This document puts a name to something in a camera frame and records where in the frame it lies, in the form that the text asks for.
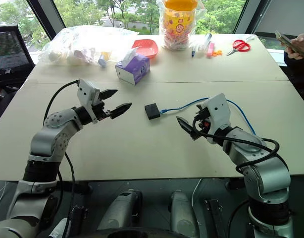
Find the smartphone with patterned case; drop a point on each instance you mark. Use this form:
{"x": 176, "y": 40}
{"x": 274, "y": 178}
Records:
{"x": 284, "y": 39}

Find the black metal bracket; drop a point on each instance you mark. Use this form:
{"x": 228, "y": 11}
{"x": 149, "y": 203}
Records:
{"x": 215, "y": 214}

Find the small black box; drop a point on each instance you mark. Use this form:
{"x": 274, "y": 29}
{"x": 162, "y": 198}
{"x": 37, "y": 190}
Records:
{"x": 152, "y": 111}

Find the red plastic bowl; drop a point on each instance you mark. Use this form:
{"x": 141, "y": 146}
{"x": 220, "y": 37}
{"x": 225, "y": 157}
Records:
{"x": 148, "y": 48}

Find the black mesh office chair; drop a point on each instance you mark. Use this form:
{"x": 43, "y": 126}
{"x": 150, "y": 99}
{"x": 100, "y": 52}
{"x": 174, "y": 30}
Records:
{"x": 9, "y": 54}

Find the purple tissue box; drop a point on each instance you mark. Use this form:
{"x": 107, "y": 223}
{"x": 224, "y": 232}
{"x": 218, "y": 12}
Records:
{"x": 134, "y": 69}

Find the pink plastic stick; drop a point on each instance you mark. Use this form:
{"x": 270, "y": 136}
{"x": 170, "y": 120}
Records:
{"x": 211, "y": 49}

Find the orange lidded snack jar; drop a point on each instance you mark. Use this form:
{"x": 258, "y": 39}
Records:
{"x": 178, "y": 24}

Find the grey rounded robot leg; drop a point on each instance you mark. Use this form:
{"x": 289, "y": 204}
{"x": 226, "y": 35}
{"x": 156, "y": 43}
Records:
{"x": 181, "y": 214}
{"x": 121, "y": 210}

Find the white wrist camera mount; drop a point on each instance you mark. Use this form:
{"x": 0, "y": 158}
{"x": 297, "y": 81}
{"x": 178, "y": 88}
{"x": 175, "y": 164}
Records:
{"x": 86, "y": 95}
{"x": 218, "y": 109}

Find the person bare hand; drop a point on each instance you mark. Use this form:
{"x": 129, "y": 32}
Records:
{"x": 300, "y": 40}
{"x": 292, "y": 54}

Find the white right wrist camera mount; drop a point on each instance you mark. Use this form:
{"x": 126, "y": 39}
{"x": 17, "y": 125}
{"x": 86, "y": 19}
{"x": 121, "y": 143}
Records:
{"x": 218, "y": 109}

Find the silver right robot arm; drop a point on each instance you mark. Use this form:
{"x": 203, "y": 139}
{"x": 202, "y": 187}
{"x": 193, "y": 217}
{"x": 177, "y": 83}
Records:
{"x": 263, "y": 171}

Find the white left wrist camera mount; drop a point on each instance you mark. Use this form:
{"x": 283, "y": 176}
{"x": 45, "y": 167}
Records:
{"x": 86, "y": 95}

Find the blue pen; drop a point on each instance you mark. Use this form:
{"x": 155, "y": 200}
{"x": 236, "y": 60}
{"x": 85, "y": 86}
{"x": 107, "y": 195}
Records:
{"x": 193, "y": 52}

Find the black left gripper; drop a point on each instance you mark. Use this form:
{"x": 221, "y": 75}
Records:
{"x": 99, "y": 110}

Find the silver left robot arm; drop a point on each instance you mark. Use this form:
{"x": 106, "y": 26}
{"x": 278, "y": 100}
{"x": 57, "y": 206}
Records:
{"x": 49, "y": 138}

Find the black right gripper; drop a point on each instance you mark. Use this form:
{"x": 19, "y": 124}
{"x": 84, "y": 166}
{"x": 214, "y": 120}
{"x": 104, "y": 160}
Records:
{"x": 203, "y": 121}

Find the small orange pieces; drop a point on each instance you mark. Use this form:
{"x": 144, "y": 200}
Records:
{"x": 218, "y": 52}

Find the blue white tube bottle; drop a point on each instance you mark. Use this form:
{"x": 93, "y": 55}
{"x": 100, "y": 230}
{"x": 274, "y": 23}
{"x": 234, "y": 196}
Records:
{"x": 102, "y": 60}

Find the clear plastic bag with items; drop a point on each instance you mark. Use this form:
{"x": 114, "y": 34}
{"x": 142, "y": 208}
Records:
{"x": 75, "y": 44}

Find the dark window frame pillar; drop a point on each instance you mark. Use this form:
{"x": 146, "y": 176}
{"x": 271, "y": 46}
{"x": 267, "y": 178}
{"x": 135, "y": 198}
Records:
{"x": 44, "y": 16}
{"x": 251, "y": 15}

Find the clear plastic syringe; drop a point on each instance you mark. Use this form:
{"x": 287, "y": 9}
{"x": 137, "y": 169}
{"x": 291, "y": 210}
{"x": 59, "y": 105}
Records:
{"x": 204, "y": 42}

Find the person dark clothed body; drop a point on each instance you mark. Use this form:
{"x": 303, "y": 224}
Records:
{"x": 296, "y": 72}

